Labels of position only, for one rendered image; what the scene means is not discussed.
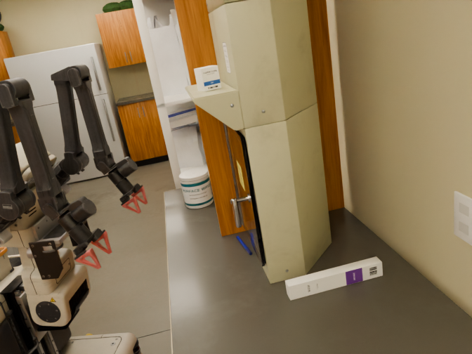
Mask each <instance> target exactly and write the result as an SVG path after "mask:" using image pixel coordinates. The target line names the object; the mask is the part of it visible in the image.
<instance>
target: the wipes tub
mask: <svg viewBox="0 0 472 354"><path fill-rule="evenodd" d="M179 178H180V182H181V187H182V191H183V196H184V200H185V205H186V207H187V208H189V209H200V208H203V207H207V206H209V205H210V204H211V203H212V202H213V200H214V199H213V195H212V191H211V184H210V180H209V174H208V170H207V169H204V168H196V169H189V170H187V171H184V172H183V173H181V174H180V175H179Z"/></svg>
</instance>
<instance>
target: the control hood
mask: <svg viewBox="0 0 472 354"><path fill-rule="evenodd" d="M185 90H186V91H187V92H188V94H189V96H190V97H191V99H192V101H193V102H194V104H196V105H197V106H199V107H200V108H202V109H203V110H205V111H206V112H208V113H209V114H211V115H212V116H214V117H215V118H217V119H218V120H220V121H221V122H223V123H224V124H226V125H227V126H229V127H230V128H232V129H233V130H236V131H237V130H241V129H244V122H243V117H242V109H241V105H240V97H239V92H238V91H237V90H236V89H234V88H233V87H231V86H228V85H227V84H225V83H223V82H222V81H221V88H218V89H214V90H211V91H198V88H197V85H196V84H195V85H191V86H186V87H185Z"/></svg>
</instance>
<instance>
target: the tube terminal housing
mask: <svg viewBox="0 0 472 354"><path fill-rule="evenodd" d="M209 22H210V26H211V33H212V38H213V42H214V50H215V54H216V61H217V65H218V71H219V76H220V80H221V81H222V82H223V83H225V84H227V85H228V86H231V87H233V88H234V89H236V90H237V91H238V92H239V97H240V105H241V109H242V117H243V122H244V129H241V130H238V131H239V132H240V133H241V134H242V135H243V136H244V137H245V140H246V143H247V151H248V156H249V163H250V168H251V176H252V181H253V185H254V191H255V195H256V203H257V207H258V219H259V223H260V228H261V236H262V240H263V248H264V253H265V261H266V263H265V266H263V269H264V271H265V273H266V275H267V278H268V280H269V282H270V283H271V284H272V283H275V282H280V281H283V280H288V279H291V278H295V277H300V276H302V275H306V274H307V273H308V271H309V270H310V269H311V268H312V267H313V266H314V264H315V263H316V262H317V260H318V259H319V258H320V257H321V255H322V254H323V253H324V252H325V250H326V249H327V248H328V246H329V245H330V244H331V243H332V238H331V230H330V223H329V210H328V203H327V190H326V183H325V170H324V163H323V156H322V143H321V135H320V123H319V115H318V108H317V96H316V89H315V75H314V69H313V55H312V48H311V41H310V28H309V21H308V8H307V1H306V0H246V1H238V2H234V3H229V4H224V5H222V6H221V7H219V8H217V9H216V10H214V11H212V12H210V13H209ZM222 42H225V43H226V47H227V52H228V60H229V64H230V71H231V74H230V73H227V68H226V63H225V56H224V52H223V44H222Z"/></svg>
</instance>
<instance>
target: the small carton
mask: <svg viewBox="0 0 472 354"><path fill-rule="evenodd" d="M194 71H195V78H196V82H197V88H198V91H211V90H214V89H219V88H221V80H220V76H219V71H218V65H209V66H206V67H199V68H195V69H194Z"/></svg>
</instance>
